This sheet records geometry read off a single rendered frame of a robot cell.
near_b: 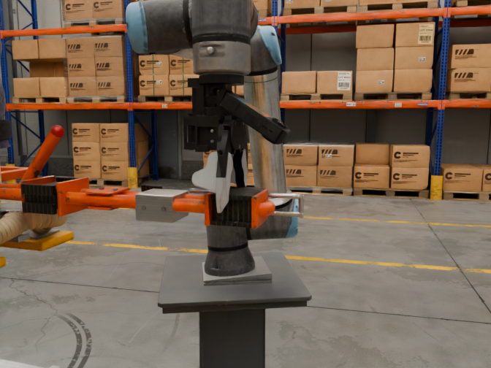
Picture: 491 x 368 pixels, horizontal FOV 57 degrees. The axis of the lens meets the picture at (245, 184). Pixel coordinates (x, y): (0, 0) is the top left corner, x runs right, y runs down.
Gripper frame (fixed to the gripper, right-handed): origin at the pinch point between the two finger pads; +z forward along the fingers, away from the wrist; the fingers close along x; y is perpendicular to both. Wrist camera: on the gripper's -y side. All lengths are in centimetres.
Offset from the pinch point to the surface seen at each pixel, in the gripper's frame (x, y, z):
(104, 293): -214, 179, 118
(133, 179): -674, 432, 98
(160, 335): -166, 105, 118
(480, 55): -732, -155, -114
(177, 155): -814, 407, 64
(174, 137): -813, 412, 25
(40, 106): -664, 627, -39
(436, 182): -713, -101, 87
